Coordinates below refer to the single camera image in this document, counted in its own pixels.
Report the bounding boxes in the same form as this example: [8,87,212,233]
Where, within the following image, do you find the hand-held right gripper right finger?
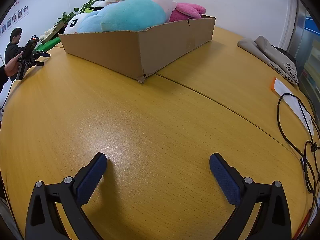
[209,152,292,240]

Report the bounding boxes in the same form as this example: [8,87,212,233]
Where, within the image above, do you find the black cable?
[276,93,320,196]

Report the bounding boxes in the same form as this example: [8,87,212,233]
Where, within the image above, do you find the white fluffy objects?
[40,26,57,41]

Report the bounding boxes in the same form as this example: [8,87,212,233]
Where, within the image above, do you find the panda plush toy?
[63,0,107,34]

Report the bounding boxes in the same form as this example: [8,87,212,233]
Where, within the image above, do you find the person's left hand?
[5,56,22,77]

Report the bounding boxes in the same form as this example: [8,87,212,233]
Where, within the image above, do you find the magenta pink plush toy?
[169,2,207,23]

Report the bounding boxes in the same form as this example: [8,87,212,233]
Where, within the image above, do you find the green potted plant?
[56,0,105,27]

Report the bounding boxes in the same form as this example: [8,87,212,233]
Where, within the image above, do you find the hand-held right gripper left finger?
[25,152,108,240]

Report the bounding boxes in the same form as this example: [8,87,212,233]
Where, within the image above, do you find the grey folded cloth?
[237,37,272,61]

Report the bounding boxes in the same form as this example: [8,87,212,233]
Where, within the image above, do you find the white envelope orange edge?
[270,77,315,137]

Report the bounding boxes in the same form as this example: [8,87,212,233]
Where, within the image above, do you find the beige printed tote bag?
[254,35,300,87]

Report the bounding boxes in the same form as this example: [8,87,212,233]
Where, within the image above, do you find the light blue plush toy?
[77,0,167,33]

